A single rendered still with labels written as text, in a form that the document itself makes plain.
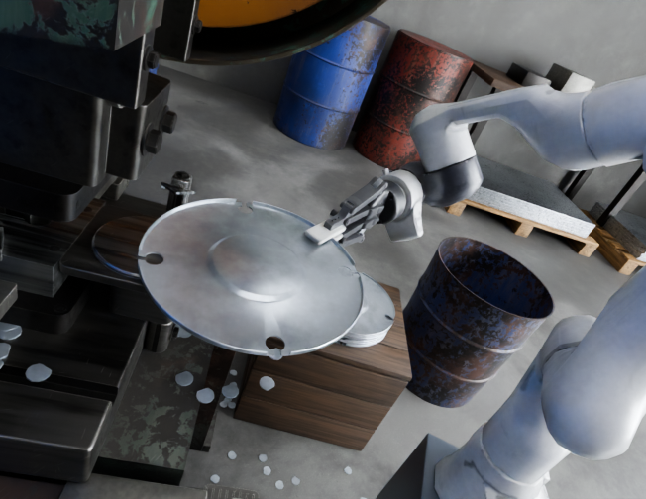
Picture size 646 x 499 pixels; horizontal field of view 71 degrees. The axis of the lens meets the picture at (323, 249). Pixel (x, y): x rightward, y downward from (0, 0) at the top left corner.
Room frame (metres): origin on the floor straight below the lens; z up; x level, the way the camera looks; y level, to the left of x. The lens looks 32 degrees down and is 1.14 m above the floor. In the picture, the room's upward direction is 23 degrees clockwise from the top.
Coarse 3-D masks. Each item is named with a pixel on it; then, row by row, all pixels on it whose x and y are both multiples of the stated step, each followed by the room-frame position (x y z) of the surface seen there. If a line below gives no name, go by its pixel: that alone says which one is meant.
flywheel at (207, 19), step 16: (208, 0) 0.74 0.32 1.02; (224, 0) 0.75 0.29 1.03; (240, 0) 0.76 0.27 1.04; (256, 0) 0.76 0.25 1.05; (272, 0) 0.77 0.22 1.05; (288, 0) 0.77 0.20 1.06; (304, 0) 0.78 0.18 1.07; (320, 0) 0.78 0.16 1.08; (208, 16) 0.75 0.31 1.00; (224, 16) 0.75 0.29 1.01; (240, 16) 0.76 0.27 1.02; (256, 16) 0.76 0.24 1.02; (272, 16) 0.77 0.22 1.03
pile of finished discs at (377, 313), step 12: (348, 276) 1.13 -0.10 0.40; (372, 288) 1.12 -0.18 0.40; (372, 300) 1.06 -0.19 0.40; (384, 300) 1.09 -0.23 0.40; (372, 312) 1.01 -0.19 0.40; (384, 312) 1.03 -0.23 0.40; (360, 324) 0.94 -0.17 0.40; (372, 324) 0.96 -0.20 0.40; (384, 324) 0.98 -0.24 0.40; (348, 336) 0.89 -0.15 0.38; (360, 336) 0.90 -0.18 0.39; (372, 336) 0.92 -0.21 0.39; (384, 336) 0.99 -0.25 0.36
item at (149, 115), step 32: (0, 96) 0.33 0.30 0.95; (32, 96) 0.34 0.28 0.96; (64, 96) 0.34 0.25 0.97; (160, 96) 0.43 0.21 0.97; (0, 128) 0.33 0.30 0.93; (32, 128) 0.34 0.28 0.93; (64, 128) 0.34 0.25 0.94; (96, 128) 0.35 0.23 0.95; (128, 128) 0.38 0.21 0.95; (160, 128) 0.44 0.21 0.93; (0, 160) 0.33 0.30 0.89; (32, 160) 0.34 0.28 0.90; (64, 160) 0.34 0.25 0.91; (96, 160) 0.35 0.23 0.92; (128, 160) 0.38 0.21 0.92
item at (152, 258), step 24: (96, 216) 0.45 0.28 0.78; (120, 216) 0.47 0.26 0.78; (144, 216) 0.49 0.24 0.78; (96, 240) 0.40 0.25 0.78; (120, 240) 0.42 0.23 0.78; (72, 264) 0.36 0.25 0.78; (96, 264) 0.37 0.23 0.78; (120, 264) 0.38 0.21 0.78; (120, 288) 0.38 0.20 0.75; (144, 288) 0.37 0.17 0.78; (120, 312) 0.38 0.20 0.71; (144, 312) 0.39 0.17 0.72; (168, 336) 0.40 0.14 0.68
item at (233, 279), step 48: (144, 240) 0.43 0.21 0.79; (192, 240) 0.47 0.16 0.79; (240, 240) 0.50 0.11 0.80; (288, 240) 0.55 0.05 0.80; (192, 288) 0.39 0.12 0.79; (240, 288) 0.41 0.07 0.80; (288, 288) 0.44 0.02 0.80; (336, 288) 0.49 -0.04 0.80; (240, 336) 0.35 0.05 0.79; (288, 336) 0.38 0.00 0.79; (336, 336) 0.40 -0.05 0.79
